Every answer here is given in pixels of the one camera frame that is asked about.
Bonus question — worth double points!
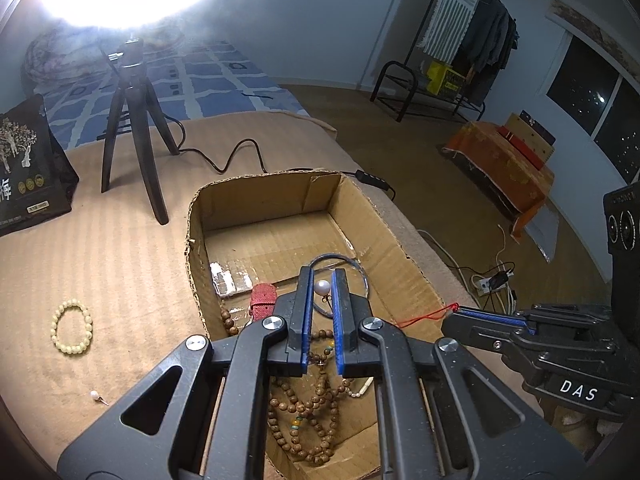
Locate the black printed snack bag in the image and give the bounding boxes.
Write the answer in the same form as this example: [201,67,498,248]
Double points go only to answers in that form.
[0,94,79,235]

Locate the cream bead bracelet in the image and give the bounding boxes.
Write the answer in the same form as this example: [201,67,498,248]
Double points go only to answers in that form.
[49,299,94,357]

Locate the black clothes rack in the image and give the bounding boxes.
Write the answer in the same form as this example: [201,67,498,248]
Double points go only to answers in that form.
[370,0,520,122]

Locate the black mini tripod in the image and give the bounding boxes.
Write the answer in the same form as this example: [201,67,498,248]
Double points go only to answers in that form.
[101,39,180,226]

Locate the orange covered low table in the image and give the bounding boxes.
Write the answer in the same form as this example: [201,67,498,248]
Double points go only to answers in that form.
[442,122,554,240]

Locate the white power strip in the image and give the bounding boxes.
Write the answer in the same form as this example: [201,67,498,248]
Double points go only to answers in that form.
[472,274,513,296]

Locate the silver bangle ring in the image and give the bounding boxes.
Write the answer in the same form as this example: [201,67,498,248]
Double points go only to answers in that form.
[307,252,370,319]

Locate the black light power cable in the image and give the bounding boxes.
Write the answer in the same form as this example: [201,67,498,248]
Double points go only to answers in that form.
[162,114,397,201]

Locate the cardboard boxes on table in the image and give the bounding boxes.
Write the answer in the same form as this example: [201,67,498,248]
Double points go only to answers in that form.
[498,110,555,170]

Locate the white pearl earring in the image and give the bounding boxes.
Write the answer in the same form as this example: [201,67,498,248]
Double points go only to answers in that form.
[314,280,332,304]
[90,390,108,406]

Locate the blue checked bedsheet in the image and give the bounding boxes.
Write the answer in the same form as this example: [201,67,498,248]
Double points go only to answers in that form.
[43,41,307,150]

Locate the red strap wristwatch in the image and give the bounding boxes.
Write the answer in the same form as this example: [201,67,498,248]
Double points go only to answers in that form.
[250,283,278,322]

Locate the yellow box on rack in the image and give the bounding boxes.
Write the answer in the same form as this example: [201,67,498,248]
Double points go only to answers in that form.
[426,61,465,99]

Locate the cardboard box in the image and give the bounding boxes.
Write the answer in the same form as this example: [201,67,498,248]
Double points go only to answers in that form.
[185,169,446,480]

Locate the brown wooden bead necklace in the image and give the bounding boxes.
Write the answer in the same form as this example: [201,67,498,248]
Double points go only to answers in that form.
[218,306,354,467]

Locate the folded floral quilt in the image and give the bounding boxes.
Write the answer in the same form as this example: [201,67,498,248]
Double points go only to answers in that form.
[21,21,184,87]

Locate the red string jade pendant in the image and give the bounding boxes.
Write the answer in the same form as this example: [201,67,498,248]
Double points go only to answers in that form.
[396,302,460,328]

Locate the white pearl necklace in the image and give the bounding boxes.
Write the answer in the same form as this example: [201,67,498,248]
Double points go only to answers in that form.
[347,376,377,400]

